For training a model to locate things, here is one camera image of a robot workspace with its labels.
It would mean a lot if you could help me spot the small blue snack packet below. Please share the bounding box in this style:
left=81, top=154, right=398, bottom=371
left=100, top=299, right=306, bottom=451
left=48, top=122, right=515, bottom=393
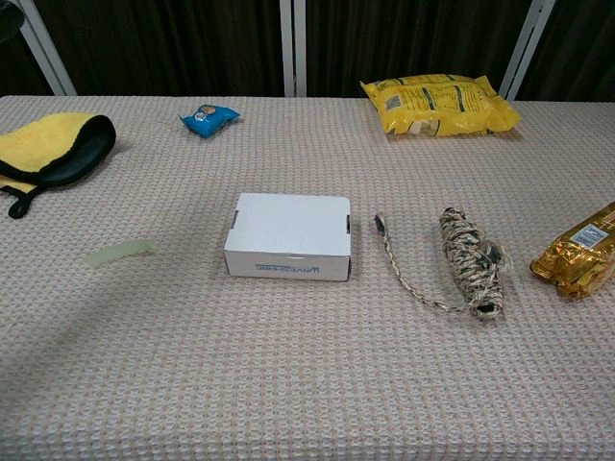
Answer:
left=178, top=105, right=241, bottom=139

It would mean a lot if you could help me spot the braided rope bundle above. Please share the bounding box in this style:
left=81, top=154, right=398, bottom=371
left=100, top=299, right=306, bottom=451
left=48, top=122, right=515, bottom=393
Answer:
left=374, top=206, right=516, bottom=321

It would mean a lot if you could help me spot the beige waffle tablecloth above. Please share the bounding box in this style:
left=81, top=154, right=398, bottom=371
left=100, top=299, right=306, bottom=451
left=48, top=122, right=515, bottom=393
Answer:
left=0, top=94, right=615, bottom=461

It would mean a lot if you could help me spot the white metal frame post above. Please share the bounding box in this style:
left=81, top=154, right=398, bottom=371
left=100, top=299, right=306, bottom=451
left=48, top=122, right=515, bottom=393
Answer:
left=280, top=0, right=308, bottom=98
left=12, top=0, right=78, bottom=96
left=499, top=0, right=557, bottom=101

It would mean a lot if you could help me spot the pale green translucent strip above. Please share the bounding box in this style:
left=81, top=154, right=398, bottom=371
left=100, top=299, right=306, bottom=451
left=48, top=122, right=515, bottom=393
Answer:
left=85, top=238, right=155, bottom=267

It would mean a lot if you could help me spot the dark pleated curtain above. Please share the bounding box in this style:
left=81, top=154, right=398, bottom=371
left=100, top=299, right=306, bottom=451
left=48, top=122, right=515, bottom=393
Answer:
left=0, top=0, right=615, bottom=102

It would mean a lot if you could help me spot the white cardboard box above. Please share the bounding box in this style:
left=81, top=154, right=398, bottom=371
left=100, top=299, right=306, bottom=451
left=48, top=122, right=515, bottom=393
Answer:
left=222, top=192, right=356, bottom=282

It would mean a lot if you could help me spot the large yellow snack bag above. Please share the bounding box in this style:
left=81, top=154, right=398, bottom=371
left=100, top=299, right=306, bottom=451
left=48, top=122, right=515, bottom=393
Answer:
left=359, top=74, right=523, bottom=139

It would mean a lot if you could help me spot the yellow black microfiber cloth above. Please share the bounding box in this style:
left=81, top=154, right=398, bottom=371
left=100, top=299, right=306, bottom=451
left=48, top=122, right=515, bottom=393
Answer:
left=0, top=112, right=117, bottom=221

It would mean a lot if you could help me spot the gold foil snack package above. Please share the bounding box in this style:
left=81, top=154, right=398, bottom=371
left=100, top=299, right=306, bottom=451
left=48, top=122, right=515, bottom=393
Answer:
left=529, top=201, right=615, bottom=300

